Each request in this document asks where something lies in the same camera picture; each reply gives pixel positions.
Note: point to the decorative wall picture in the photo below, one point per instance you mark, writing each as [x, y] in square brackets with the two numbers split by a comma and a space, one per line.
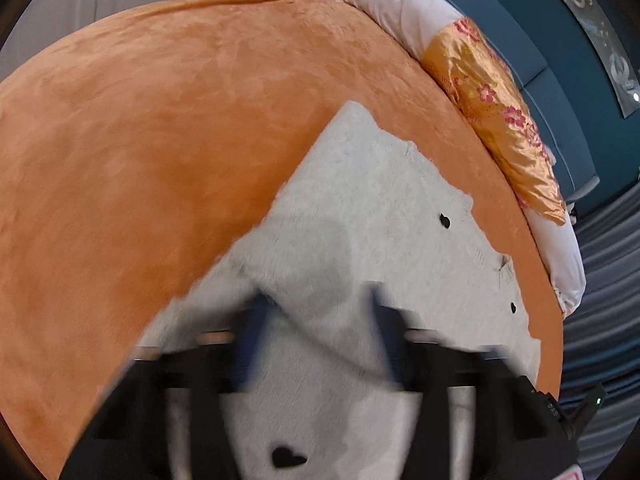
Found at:
[600, 20]

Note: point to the orange floral satin cover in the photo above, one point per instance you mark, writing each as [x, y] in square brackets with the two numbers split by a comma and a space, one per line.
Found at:
[490, 100]

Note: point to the orange plush blanket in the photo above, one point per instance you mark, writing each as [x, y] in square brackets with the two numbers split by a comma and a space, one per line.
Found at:
[150, 135]

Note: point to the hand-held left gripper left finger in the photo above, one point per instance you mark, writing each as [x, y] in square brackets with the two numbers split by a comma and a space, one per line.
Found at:
[250, 340]

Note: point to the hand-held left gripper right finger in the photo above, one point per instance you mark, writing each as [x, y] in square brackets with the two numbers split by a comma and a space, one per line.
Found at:
[386, 332]

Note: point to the grey curtain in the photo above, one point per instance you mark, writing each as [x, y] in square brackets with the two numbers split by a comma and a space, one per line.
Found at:
[610, 285]

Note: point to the blue padded headboard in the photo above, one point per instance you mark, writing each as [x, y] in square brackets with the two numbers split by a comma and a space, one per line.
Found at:
[550, 35]

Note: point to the white fuzzy knit sweater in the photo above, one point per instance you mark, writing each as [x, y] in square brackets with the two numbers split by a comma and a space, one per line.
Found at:
[375, 220]

